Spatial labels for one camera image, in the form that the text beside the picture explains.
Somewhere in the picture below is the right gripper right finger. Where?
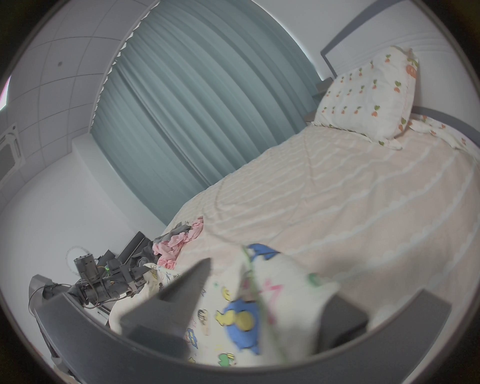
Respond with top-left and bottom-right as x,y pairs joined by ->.
318,294 -> 371,353

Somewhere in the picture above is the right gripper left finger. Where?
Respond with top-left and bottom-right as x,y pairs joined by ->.
119,257 -> 214,356

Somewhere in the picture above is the white printed pyjama top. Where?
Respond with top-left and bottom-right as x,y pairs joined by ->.
109,244 -> 341,367

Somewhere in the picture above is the bed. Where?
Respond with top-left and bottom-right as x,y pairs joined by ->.
109,0 -> 480,340

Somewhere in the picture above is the pink garment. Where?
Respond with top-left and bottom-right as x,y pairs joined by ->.
153,216 -> 205,270

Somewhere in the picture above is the ceiling air conditioner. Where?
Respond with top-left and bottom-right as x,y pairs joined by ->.
0,123 -> 26,189

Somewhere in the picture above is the blue-green curtain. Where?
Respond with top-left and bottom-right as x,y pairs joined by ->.
90,0 -> 331,227

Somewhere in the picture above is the white printed pillow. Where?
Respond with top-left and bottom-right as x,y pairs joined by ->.
312,45 -> 421,151

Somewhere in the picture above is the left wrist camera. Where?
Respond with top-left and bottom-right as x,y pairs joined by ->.
98,258 -> 121,276

